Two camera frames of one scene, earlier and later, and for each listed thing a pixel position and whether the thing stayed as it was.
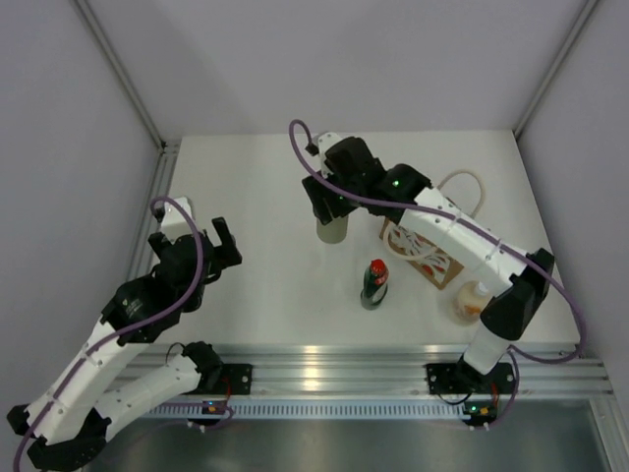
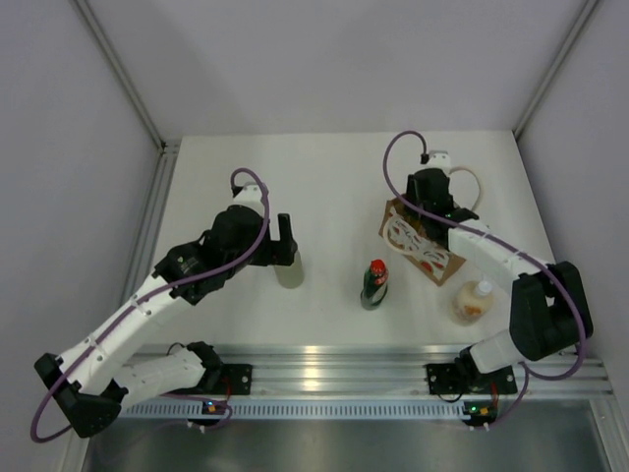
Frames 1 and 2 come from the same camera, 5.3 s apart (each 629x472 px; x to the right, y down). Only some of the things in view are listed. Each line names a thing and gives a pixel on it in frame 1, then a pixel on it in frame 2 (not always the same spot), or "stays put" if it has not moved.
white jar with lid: x=334 y=231 -> x=291 y=276
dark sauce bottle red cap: x=375 y=284 stays put
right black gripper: x=316 y=198 -> x=411 y=188
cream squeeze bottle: x=469 y=300 stays put
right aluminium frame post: x=578 y=29 stays put
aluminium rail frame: x=357 y=369 stays put
